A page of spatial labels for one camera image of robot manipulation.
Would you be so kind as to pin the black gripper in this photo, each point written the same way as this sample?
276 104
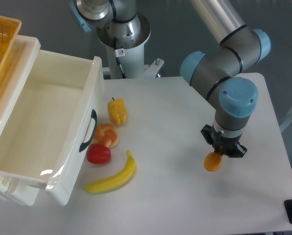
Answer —
223 143

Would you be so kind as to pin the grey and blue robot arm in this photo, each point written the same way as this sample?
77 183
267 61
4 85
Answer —
217 78

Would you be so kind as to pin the orange braided bread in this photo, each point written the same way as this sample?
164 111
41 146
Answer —
106 135

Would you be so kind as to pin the open white drawer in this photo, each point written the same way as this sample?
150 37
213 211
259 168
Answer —
41 140

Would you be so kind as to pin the white drawer cabinet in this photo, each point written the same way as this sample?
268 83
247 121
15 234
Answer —
23 55

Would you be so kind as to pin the yellow toy banana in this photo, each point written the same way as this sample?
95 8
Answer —
115 181

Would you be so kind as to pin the yellow toy corn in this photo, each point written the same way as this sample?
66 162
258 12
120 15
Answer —
117 111

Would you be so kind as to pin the red toy pepper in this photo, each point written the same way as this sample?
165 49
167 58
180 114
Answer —
98 154

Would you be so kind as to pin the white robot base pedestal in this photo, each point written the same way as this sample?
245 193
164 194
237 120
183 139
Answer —
123 31

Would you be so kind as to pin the dark drawer handle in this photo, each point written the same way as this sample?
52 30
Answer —
90 131

